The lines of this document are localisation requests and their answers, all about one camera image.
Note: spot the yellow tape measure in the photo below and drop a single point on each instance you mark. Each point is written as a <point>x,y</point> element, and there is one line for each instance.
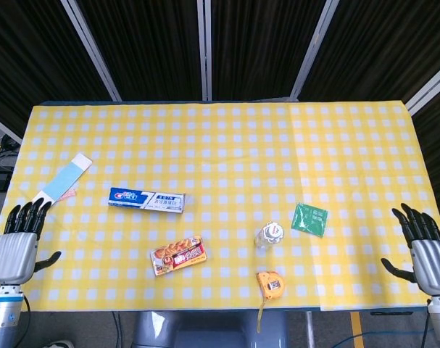
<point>270,284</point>

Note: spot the blue and white paper card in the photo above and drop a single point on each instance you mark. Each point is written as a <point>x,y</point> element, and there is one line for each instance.
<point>64,179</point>

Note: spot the large yellow checked tablecloth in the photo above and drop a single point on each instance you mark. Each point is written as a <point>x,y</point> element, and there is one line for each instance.
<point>205,152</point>

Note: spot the yellow red curry box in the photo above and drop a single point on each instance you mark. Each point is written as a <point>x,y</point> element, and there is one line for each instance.
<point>179,255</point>

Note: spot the clear plastic water bottle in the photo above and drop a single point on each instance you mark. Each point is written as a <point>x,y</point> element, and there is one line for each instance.
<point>270,233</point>

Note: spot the blue and white toothpaste box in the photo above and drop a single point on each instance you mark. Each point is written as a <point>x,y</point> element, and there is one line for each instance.
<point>147,200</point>

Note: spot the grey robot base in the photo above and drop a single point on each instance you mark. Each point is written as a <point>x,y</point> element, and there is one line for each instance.
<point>212,330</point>

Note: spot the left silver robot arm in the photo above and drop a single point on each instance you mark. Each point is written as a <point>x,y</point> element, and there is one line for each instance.
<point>4,315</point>

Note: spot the pink paper slip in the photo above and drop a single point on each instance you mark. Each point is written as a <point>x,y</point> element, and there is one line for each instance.
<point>69,194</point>

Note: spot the white partition frame post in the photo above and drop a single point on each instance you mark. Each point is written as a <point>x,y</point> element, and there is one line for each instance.
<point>428,85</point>
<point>91,49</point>
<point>312,47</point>
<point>204,47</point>
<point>4,126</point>

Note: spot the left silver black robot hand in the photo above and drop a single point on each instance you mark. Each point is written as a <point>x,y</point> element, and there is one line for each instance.
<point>13,253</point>

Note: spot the green tea packet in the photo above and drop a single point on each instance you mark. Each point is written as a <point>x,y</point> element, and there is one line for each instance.
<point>310,220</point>

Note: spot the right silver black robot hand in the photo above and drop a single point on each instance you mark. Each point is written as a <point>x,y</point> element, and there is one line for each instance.
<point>433,264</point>

